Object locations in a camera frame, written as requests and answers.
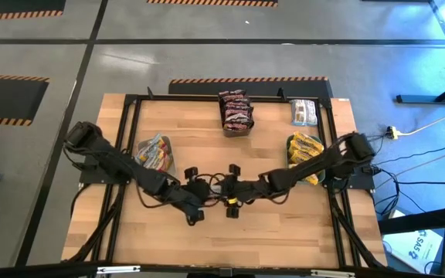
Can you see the dark translucent plastic bin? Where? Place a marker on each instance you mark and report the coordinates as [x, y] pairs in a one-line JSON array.
[[238, 133]]

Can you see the yellow power plug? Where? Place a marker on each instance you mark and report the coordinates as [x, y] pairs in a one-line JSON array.
[[391, 133]]

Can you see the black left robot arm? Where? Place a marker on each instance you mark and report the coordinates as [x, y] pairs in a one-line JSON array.
[[122, 164]]

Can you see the black metal desk frame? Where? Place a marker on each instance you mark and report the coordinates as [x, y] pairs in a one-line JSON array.
[[431, 99]]

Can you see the blue less sodium ramen packet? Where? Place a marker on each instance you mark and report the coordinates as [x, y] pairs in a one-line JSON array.
[[151, 148], [162, 162], [303, 112]]

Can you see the black hazard striped floor mat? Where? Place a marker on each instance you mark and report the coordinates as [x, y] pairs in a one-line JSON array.
[[211, 2], [199, 89], [14, 5], [6, 98]]

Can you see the black fire noodle packet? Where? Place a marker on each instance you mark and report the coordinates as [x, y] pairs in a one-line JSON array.
[[236, 101], [232, 93], [238, 112], [238, 123]]

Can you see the black horizontal metal beam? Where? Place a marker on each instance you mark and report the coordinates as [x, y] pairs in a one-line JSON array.
[[33, 270]]

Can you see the grey plastic bin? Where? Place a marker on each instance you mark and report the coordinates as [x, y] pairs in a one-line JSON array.
[[171, 144]]

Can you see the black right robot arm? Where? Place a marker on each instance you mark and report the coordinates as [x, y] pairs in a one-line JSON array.
[[311, 166]]

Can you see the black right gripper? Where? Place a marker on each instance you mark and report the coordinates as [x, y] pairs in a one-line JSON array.
[[242, 191]]

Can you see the black metal table frame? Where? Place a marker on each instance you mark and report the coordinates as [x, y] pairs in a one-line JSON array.
[[176, 99]]

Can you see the silver metal bracket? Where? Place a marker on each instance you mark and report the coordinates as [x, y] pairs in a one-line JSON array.
[[332, 273], [118, 269]]

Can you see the black furniture bar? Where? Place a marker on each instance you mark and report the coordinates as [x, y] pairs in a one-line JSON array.
[[419, 222]]

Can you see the white printed cardboard box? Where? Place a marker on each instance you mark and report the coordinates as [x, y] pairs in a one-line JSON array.
[[415, 247]]

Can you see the yellow creamy chicken ramen packet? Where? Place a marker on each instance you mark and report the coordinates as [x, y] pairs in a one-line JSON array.
[[297, 158], [307, 141], [299, 148]]

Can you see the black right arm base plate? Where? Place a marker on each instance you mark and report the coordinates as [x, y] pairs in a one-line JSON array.
[[361, 183]]

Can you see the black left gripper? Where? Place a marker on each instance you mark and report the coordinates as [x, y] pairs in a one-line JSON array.
[[191, 193]]

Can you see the teal plastic bin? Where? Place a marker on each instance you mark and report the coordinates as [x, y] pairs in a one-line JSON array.
[[287, 152]]

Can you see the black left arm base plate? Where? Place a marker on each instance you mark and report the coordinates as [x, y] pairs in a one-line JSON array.
[[91, 177]]

